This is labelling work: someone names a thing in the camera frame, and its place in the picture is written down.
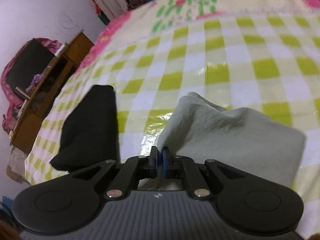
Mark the green checkered plastic sheet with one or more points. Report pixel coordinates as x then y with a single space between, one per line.
266 62

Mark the black folded garment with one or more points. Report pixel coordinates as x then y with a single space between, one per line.
90 133

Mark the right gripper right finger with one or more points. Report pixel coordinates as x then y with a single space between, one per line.
185 169

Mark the magenta cloth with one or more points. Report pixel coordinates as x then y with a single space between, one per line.
15 102

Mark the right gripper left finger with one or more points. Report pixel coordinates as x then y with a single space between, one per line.
130 173

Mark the floral pink bedsheet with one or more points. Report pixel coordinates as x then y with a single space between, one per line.
158 15

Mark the wooden side cabinet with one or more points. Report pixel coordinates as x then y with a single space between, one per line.
43 95

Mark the black television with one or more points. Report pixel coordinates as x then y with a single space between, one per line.
32 60

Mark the grey-green pants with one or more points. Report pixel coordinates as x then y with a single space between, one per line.
242 138

